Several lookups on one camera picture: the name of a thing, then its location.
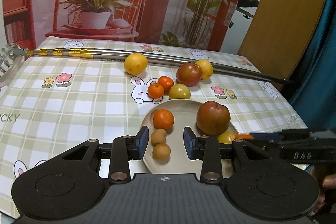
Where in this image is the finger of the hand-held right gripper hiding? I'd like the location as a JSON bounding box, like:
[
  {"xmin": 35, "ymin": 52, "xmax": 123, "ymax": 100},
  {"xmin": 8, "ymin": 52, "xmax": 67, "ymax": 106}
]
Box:
[
  {"xmin": 248, "ymin": 130, "xmax": 310, "ymax": 142},
  {"xmin": 245, "ymin": 140, "xmax": 282, "ymax": 155}
]

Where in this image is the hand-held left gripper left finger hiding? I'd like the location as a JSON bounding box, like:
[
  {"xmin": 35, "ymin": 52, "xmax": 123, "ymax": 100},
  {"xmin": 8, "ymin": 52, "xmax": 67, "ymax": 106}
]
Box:
[{"xmin": 60, "ymin": 126, "xmax": 149, "ymax": 185}]

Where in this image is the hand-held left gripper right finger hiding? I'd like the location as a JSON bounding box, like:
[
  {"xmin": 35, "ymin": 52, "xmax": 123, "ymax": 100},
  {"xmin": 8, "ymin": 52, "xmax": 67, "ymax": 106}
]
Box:
[{"xmin": 183, "ymin": 127, "xmax": 280, "ymax": 185}]

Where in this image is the brown longan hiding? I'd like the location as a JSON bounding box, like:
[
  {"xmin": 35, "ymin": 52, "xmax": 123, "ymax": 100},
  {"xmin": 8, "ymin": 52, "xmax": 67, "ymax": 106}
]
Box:
[
  {"xmin": 151, "ymin": 128, "xmax": 167, "ymax": 146},
  {"xmin": 152, "ymin": 143, "xmax": 171, "ymax": 161}
]

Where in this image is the beige round plate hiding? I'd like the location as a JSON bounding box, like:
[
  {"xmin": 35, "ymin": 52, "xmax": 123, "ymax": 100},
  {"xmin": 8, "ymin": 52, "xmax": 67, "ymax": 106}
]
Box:
[{"xmin": 138, "ymin": 99, "xmax": 240, "ymax": 174}]

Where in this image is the red apple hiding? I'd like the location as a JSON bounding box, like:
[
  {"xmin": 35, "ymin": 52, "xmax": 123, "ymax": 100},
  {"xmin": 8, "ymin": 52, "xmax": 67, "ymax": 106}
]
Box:
[
  {"xmin": 176, "ymin": 62, "xmax": 203, "ymax": 87},
  {"xmin": 196, "ymin": 101, "xmax": 231, "ymax": 136}
]

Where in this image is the yellow-green citrus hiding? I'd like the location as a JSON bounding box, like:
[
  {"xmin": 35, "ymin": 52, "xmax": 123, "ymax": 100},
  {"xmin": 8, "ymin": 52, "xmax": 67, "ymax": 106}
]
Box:
[
  {"xmin": 169, "ymin": 84, "xmax": 191, "ymax": 100},
  {"xmin": 218, "ymin": 132, "xmax": 238, "ymax": 144}
]

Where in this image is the yellow lemon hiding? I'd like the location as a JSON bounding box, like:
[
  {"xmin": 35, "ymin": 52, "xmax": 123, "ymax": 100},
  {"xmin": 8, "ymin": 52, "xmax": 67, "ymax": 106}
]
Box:
[
  {"xmin": 124, "ymin": 53, "xmax": 148, "ymax": 75},
  {"xmin": 195, "ymin": 59, "xmax": 214, "ymax": 80}
]

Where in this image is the person's right hand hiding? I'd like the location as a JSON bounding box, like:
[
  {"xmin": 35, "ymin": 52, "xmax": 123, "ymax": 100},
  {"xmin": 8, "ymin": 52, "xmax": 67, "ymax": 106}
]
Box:
[{"xmin": 310, "ymin": 168, "xmax": 336, "ymax": 214}]

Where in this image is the checked bunny print tablecloth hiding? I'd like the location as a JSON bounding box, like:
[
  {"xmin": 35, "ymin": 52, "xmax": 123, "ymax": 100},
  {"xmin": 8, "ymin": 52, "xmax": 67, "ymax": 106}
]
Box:
[{"xmin": 0, "ymin": 36, "xmax": 309, "ymax": 188}]

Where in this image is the teal curtain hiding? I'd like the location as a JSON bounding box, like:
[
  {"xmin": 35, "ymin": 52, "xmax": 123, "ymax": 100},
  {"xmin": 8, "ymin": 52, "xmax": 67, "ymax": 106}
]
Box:
[{"xmin": 289, "ymin": 0, "xmax": 336, "ymax": 132}]

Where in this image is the telescopic metal fruit picker pole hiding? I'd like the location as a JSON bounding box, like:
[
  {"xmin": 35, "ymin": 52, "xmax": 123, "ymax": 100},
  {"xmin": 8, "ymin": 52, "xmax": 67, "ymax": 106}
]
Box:
[{"xmin": 0, "ymin": 43, "xmax": 290, "ymax": 84}]

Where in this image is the wooden door panel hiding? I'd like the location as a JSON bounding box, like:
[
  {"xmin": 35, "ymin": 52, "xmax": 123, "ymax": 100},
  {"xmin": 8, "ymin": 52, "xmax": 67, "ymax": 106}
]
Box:
[{"xmin": 236, "ymin": 0, "xmax": 334, "ymax": 83}]

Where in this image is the black office chair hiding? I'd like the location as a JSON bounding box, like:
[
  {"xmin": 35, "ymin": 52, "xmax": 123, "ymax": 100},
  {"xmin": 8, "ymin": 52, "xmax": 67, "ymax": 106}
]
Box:
[{"xmin": 230, "ymin": 0, "xmax": 260, "ymax": 29}]

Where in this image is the printed room scene wall poster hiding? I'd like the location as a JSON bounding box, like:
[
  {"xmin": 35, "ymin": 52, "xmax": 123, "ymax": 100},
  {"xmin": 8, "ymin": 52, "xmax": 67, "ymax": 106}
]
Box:
[{"xmin": 3, "ymin": 0, "xmax": 256, "ymax": 52}]

